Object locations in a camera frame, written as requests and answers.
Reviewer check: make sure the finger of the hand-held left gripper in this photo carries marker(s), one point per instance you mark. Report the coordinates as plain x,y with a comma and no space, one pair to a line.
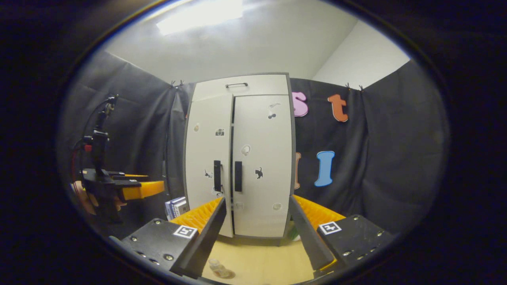
144,190
134,175

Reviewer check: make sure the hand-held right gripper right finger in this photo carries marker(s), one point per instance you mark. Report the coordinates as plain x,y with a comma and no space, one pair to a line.
307,233

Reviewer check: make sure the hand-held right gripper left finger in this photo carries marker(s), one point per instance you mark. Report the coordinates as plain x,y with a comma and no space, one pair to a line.
208,233

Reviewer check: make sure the clear glass bottle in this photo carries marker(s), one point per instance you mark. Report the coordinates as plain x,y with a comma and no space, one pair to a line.
216,266

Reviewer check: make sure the round brown coaster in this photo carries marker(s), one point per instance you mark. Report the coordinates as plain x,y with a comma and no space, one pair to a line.
231,274

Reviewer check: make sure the cabinet door with cat sticker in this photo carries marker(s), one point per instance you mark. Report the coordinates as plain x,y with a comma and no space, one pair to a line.
265,190

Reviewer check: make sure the cabinet door with camera sticker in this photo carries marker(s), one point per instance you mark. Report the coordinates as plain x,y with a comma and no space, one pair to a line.
206,150

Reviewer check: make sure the white cabinet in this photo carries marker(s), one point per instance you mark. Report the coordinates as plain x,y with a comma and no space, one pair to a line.
293,138

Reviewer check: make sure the white cabinet drawer front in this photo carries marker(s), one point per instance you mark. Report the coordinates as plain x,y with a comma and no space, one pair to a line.
261,89

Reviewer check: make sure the green object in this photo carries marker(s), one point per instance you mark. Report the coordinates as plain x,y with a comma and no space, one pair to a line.
295,235

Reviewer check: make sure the dark blue spine book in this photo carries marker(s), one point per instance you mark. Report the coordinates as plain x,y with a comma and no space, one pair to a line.
177,204

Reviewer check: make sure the white spine book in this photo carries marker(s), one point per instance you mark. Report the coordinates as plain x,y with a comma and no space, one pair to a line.
183,208

